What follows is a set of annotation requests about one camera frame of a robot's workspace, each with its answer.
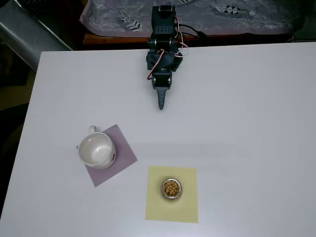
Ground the silver metal duct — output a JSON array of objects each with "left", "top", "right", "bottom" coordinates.
[{"left": 0, "top": 0, "right": 74, "bottom": 72}]

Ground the grey patterned cloth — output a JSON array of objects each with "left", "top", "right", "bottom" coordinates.
[{"left": 79, "top": 0, "right": 303, "bottom": 38}]

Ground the brown wooden board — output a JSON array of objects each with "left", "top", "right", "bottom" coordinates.
[{"left": 82, "top": 32, "right": 297, "bottom": 45}]

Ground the purple paper square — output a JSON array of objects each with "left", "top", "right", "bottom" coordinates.
[{"left": 76, "top": 124, "right": 138, "bottom": 188}]

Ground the small jar of chickpeas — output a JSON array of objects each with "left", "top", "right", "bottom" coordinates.
[{"left": 160, "top": 177, "right": 184, "bottom": 201}]

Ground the red and white servo cable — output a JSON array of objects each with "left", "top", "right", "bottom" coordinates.
[{"left": 147, "top": 14, "right": 189, "bottom": 81}]

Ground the white ceramic mug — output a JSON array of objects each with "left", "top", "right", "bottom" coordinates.
[{"left": 78, "top": 125, "right": 117, "bottom": 170}]

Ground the yellow paper sheet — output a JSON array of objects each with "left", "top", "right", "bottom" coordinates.
[{"left": 144, "top": 165, "right": 199, "bottom": 224}]

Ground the black power cable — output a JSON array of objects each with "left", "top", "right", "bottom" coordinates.
[{"left": 179, "top": 23, "right": 208, "bottom": 40}]

